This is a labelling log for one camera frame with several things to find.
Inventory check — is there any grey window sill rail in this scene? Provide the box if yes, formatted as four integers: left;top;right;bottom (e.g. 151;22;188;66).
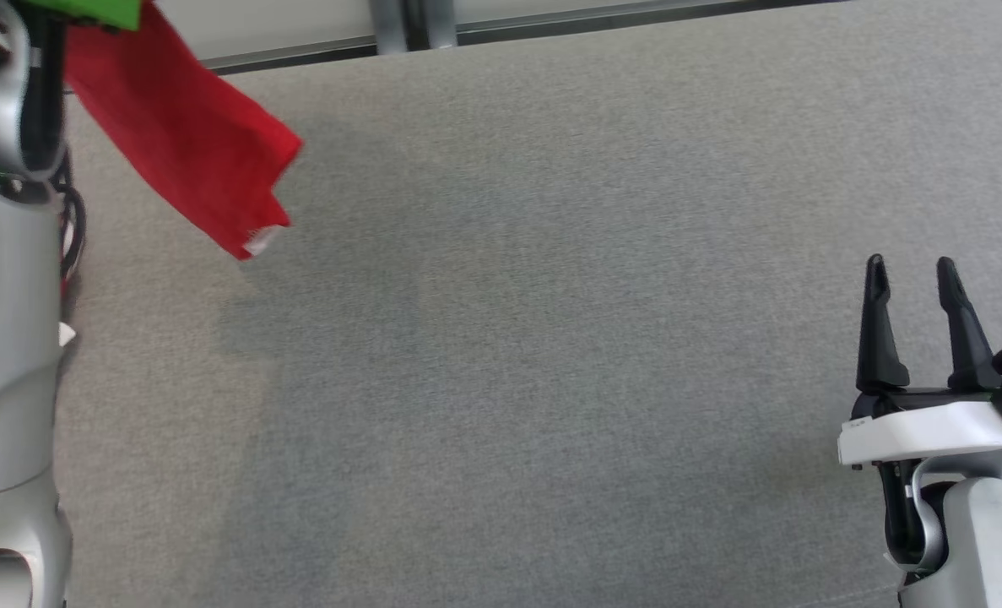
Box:
201;0;848;75

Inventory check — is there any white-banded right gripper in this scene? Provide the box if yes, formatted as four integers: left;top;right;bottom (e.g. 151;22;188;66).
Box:
838;253;1002;467

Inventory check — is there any plain red white-banded garment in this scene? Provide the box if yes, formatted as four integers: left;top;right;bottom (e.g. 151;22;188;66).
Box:
62;0;304;261

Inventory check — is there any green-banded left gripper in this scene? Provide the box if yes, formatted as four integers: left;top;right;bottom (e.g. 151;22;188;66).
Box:
11;0;143;33

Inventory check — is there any grey window frame post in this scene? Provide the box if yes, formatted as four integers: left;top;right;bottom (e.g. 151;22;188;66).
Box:
369;0;459;56

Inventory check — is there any teal-plug left camera cable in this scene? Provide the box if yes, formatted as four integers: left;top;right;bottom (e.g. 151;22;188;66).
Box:
55;148;88;284

